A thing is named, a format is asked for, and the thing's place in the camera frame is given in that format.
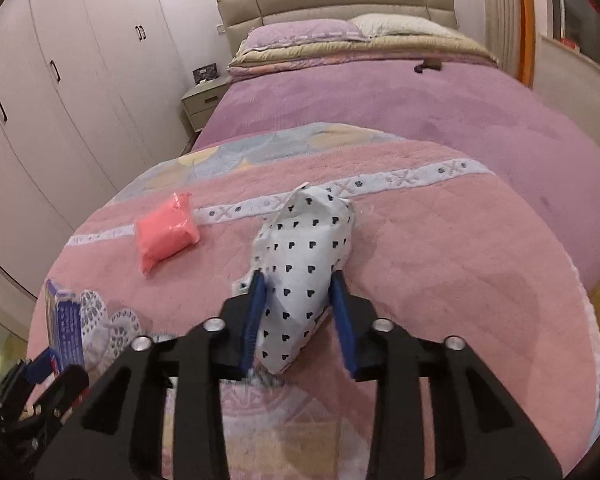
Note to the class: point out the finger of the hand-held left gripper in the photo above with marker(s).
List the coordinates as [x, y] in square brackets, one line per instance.
[67, 390]
[42, 362]

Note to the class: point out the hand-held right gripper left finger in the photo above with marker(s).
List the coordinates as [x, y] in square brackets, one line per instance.
[257, 310]

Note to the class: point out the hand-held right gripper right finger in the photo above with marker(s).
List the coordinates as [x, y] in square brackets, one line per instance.
[340, 320]

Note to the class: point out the printed box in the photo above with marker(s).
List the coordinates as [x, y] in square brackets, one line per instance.
[67, 325]

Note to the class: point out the white heart-print bag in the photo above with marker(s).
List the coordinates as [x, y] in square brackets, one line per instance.
[300, 260]

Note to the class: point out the pink packet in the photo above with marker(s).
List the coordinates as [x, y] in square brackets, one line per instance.
[165, 235]

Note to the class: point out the white lace-pattern wrapper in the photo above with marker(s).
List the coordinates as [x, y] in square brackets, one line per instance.
[105, 320]

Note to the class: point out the pink elephant printed blanket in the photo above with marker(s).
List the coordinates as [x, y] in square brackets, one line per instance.
[455, 260]

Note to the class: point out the grey nightstand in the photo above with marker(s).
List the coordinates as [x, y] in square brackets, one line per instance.
[205, 102]

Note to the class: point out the purple bedspread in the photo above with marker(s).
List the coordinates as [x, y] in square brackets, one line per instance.
[430, 120]

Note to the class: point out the small dark brown object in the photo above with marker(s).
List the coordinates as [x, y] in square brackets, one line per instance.
[429, 66]

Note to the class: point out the beige folded quilt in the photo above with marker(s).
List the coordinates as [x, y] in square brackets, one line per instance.
[380, 50]

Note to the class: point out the purple pillow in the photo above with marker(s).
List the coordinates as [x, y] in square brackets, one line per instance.
[300, 35]

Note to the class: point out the white wardrobe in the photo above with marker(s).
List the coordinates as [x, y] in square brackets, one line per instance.
[80, 85]

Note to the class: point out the white pillow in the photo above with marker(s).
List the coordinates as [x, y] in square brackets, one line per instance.
[405, 25]

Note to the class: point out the beige upholstered headboard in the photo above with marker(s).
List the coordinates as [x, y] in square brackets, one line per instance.
[330, 2]

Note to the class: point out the beige and orange curtain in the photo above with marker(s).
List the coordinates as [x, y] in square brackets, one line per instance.
[500, 10]

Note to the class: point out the white windowsill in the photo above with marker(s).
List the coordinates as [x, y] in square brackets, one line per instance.
[575, 57]

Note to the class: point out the small red box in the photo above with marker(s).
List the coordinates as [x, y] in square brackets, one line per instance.
[570, 42]

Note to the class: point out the small dark picture frame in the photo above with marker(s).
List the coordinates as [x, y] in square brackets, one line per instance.
[205, 73]

